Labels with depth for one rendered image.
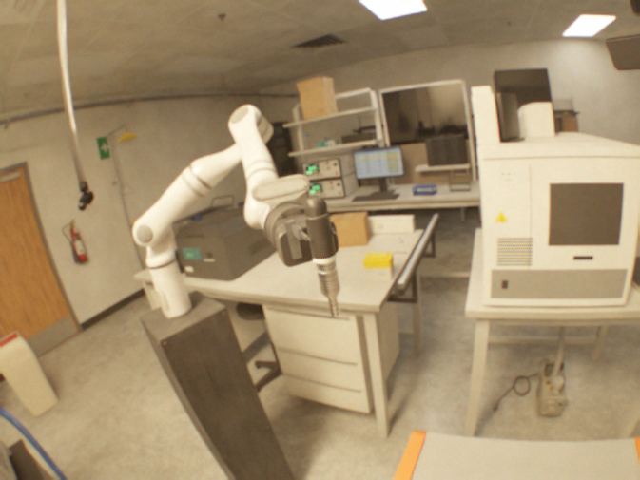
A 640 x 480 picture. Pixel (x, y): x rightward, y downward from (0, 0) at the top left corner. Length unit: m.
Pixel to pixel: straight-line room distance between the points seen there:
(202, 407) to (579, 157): 1.39
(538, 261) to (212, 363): 1.08
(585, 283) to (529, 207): 0.34
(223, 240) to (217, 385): 0.84
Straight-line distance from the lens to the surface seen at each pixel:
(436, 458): 0.48
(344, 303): 1.32
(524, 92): 3.10
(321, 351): 1.61
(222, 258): 1.74
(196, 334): 1.02
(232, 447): 1.31
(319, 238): 0.34
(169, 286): 1.03
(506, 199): 1.06
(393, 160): 3.22
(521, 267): 1.13
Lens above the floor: 1.53
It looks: 17 degrees down
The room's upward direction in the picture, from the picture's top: 11 degrees counter-clockwise
